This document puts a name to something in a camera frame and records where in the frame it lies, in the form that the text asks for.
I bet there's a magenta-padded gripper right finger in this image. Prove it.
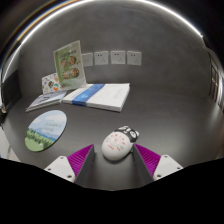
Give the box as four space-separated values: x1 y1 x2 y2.
132 143 184 186

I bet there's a small white sticker card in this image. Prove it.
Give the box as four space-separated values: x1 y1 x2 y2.
41 72 62 95

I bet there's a white book with blue band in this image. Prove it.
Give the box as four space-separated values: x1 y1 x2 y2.
61 82 131 113

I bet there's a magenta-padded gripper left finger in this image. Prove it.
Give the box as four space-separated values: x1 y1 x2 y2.
43 143 98 188

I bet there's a grey striped book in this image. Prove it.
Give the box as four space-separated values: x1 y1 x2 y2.
25 89 68 113

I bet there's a green standing sign card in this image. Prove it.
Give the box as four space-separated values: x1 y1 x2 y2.
53 40 88 92

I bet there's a round landscape-print mouse pad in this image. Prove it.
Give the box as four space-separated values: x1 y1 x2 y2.
24 109 68 153

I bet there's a white panda computer mouse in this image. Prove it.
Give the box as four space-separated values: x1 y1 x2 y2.
101 125 141 162

